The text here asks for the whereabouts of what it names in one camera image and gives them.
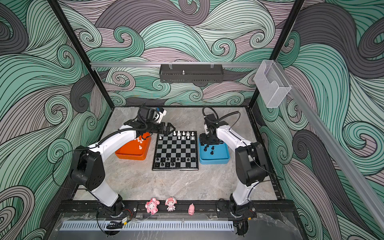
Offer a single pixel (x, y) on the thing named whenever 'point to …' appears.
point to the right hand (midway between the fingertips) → (206, 141)
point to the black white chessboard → (177, 151)
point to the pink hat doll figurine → (170, 201)
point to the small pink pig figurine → (191, 209)
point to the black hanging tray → (191, 73)
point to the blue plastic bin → (214, 154)
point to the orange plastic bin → (136, 149)
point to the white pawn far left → (160, 138)
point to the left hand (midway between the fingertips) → (170, 127)
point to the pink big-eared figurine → (151, 206)
